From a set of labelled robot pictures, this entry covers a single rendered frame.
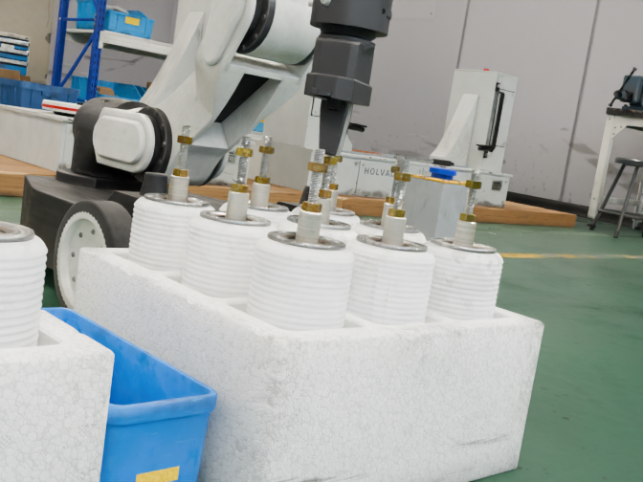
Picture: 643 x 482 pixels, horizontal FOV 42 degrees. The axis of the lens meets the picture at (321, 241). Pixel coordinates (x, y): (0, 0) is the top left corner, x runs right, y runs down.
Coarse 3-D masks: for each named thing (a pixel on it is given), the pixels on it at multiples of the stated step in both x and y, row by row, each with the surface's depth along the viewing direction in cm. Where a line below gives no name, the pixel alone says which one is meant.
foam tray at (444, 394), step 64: (128, 320) 89; (192, 320) 80; (256, 320) 75; (448, 320) 88; (512, 320) 93; (256, 384) 72; (320, 384) 73; (384, 384) 79; (448, 384) 86; (512, 384) 93; (256, 448) 72; (320, 448) 75; (384, 448) 81; (448, 448) 88; (512, 448) 96
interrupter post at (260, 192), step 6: (258, 186) 103; (264, 186) 103; (270, 186) 104; (252, 192) 104; (258, 192) 103; (264, 192) 103; (252, 198) 104; (258, 198) 103; (264, 198) 103; (252, 204) 103; (258, 204) 103; (264, 204) 103
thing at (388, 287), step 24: (360, 264) 84; (384, 264) 83; (408, 264) 83; (432, 264) 86; (360, 288) 84; (384, 288) 83; (408, 288) 83; (360, 312) 84; (384, 312) 83; (408, 312) 84
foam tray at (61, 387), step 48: (48, 336) 62; (0, 384) 54; (48, 384) 57; (96, 384) 59; (0, 432) 55; (48, 432) 57; (96, 432) 60; (0, 480) 56; (48, 480) 58; (96, 480) 61
